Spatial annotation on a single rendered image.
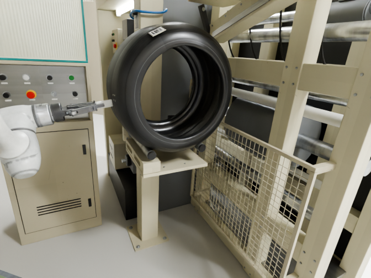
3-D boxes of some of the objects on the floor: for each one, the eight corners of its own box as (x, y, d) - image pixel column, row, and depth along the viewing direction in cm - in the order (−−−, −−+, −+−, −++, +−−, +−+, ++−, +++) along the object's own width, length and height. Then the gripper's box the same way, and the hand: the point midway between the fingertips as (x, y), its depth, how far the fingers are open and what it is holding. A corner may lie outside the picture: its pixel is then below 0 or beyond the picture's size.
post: (136, 230, 184) (128, -240, 96) (152, 226, 190) (158, -221, 101) (141, 242, 173) (137, -277, 85) (158, 237, 179) (170, -253, 91)
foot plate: (126, 227, 187) (126, 225, 186) (157, 219, 198) (157, 217, 198) (135, 252, 165) (134, 250, 164) (169, 240, 176) (169, 238, 176)
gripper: (48, 108, 85) (113, 97, 94) (49, 101, 95) (107, 91, 105) (54, 127, 88) (116, 114, 97) (54, 117, 98) (111, 107, 108)
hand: (104, 103), depth 99 cm, fingers closed
